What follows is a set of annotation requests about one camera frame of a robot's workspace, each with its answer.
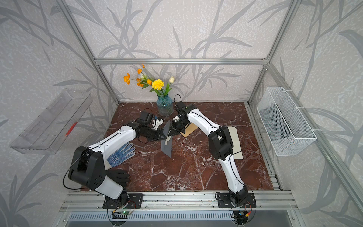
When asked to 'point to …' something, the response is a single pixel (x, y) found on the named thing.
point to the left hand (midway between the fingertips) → (166, 137)
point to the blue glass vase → (165, 104)
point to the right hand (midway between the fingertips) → (167, 134)
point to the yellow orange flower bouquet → (143, 80)
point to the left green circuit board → (121, 215)
